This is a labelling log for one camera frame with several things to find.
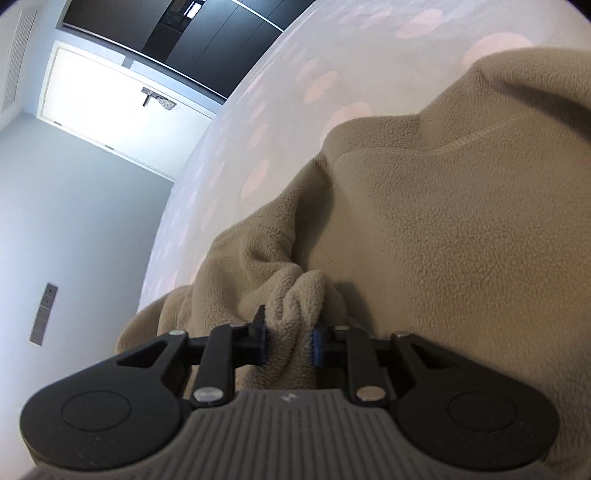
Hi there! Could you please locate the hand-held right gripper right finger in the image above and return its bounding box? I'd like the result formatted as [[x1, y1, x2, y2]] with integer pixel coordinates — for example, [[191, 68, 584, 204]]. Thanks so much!
[[312, 324, 468, 409]]

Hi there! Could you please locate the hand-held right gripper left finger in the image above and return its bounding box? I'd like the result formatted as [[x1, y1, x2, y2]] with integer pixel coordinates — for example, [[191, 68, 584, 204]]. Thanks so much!
[[115, 304, 271, 409]]

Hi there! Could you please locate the beige fleece hoodie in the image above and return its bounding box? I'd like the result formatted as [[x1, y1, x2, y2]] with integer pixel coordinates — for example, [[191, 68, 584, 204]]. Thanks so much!
[[115, 45, 591, 477]]

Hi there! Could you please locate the white room door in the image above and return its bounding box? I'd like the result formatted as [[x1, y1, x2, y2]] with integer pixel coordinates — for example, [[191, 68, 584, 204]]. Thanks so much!
[[36, 40, 223, 182]]

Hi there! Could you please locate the black sliding wardrobe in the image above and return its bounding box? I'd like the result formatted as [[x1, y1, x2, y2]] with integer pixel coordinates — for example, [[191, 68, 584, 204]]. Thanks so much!
[[57, 0, 315, 101]]

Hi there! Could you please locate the grey wall switch panel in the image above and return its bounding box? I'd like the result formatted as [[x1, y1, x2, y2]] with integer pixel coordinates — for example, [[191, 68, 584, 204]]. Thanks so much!
[[30, 282, 59, 346]]

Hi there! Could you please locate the door handle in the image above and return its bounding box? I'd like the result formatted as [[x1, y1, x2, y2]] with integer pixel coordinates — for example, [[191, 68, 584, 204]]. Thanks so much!
[[140, 86, 179, 112]]

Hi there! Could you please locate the white wall vent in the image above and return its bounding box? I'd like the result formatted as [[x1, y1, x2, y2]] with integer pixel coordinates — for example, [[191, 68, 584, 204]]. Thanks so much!
[[0, 8, 38, 114]]

